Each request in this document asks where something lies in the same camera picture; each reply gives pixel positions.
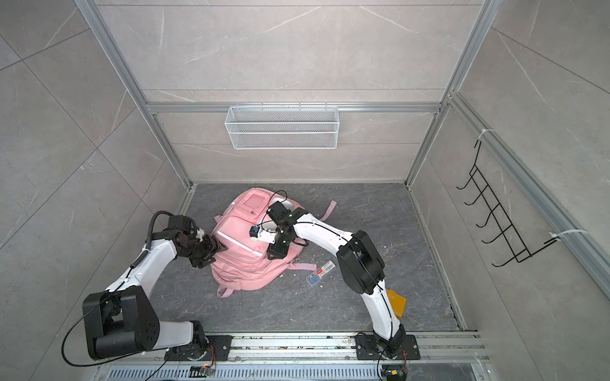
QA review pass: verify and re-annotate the black wire hook rack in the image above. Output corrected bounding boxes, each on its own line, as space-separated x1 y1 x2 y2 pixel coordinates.
456 141 560 268

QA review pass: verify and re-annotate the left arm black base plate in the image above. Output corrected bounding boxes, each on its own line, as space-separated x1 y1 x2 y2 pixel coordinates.
164 335 233 362

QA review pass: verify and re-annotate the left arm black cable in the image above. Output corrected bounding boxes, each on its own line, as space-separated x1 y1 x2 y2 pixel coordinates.
60 210 175 381

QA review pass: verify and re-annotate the white wire mesh basket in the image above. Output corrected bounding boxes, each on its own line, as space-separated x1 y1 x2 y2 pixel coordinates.
225 106 340 150

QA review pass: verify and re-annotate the pink student backpack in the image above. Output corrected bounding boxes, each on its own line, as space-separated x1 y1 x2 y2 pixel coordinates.
211 188 317 298

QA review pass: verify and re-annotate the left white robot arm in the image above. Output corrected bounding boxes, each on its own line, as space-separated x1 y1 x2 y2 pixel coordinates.
83 214 227 360

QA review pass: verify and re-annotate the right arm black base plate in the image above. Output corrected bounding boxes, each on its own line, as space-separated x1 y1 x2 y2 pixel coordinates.
354 332 421 360

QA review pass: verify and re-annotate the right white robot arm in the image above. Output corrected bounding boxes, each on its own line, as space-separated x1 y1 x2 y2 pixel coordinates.
266 201 406 356

